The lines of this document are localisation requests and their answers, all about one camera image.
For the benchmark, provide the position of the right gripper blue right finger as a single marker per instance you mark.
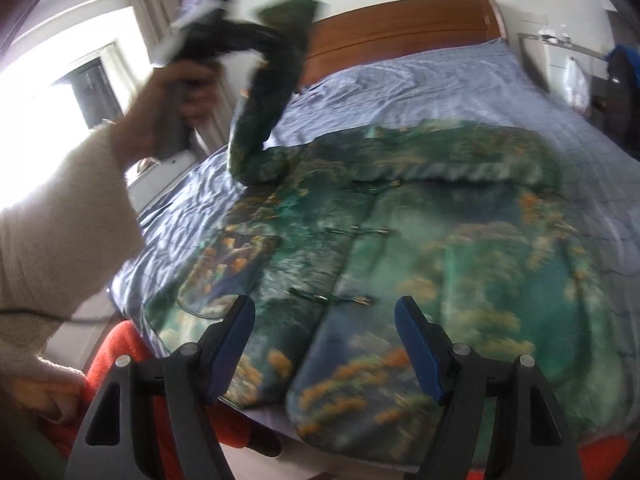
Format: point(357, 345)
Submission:
point(531, 438)

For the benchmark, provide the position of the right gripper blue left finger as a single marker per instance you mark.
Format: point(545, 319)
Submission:
point(113, 443)

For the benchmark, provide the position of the green patterned silk jacket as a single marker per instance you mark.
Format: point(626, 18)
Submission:
point(465, 218)

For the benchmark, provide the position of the cream fleece left forearm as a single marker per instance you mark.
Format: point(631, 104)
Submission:
point(59, 248)

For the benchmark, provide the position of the black and blue hung clothes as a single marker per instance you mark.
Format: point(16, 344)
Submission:
point(619, 104)

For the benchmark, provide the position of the person left hand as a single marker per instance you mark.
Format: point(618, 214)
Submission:
point(186, 90)

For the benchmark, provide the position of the beige curtain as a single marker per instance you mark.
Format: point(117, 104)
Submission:
point(154, 18)

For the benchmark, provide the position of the orange fleece trousers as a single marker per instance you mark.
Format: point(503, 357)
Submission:
point(232, 428)

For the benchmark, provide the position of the brown wooden headboard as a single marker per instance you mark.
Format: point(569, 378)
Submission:
point(398, 28)

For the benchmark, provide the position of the blue checked bed duvet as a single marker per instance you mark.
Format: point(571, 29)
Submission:
point(484, 84)

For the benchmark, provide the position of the grey white side desk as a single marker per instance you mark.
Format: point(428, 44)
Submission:
point(545, 62)

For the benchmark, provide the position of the white plastic bag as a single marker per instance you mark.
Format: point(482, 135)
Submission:
point(576, 87)

